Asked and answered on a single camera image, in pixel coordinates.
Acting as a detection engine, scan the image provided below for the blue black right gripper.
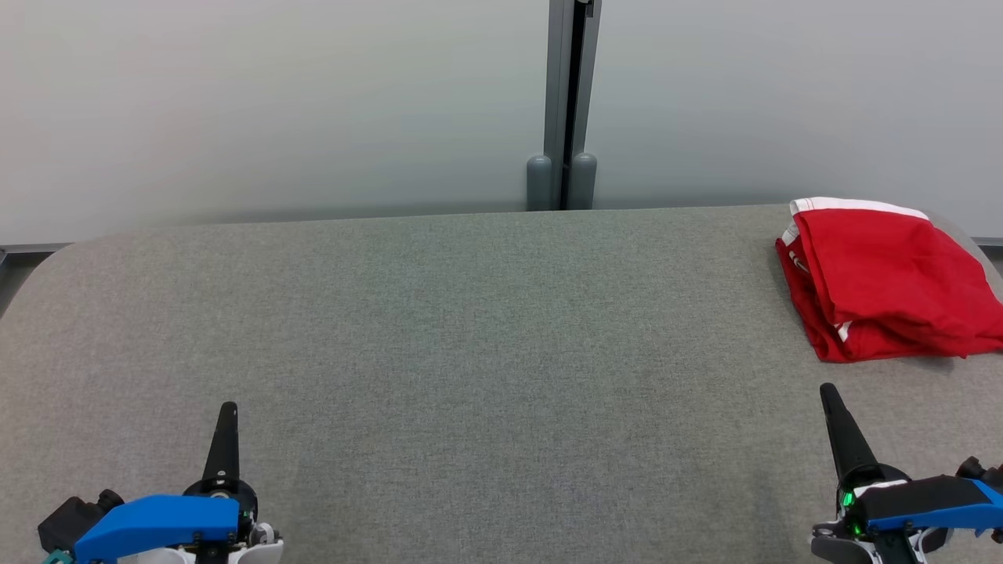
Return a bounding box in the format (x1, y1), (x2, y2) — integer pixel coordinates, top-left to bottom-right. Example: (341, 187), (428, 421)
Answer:
(819, 383), (1003, 564)

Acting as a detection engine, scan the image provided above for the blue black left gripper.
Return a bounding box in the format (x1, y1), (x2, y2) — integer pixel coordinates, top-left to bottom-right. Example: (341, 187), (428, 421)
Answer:
(72, 402), (260, 564)

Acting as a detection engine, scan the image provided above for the red jersey with white sleeves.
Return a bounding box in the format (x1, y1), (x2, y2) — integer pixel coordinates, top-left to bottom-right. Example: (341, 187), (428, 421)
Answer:
(775, 232), (1003, 364)

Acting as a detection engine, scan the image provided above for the grey fabric sofa seat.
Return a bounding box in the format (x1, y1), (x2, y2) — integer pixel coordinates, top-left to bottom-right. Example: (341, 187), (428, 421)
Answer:
(0, 204), (1003, 564)

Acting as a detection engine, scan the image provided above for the grey cylinder post bumper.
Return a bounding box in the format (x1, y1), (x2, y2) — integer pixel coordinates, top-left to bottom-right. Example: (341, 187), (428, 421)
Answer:
(527, 155), (553, 212)
(567, 153), (598, 211)

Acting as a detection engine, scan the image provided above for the grey metal door post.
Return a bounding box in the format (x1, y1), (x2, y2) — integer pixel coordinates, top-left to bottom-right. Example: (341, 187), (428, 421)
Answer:
(545, 0), (603, 211)

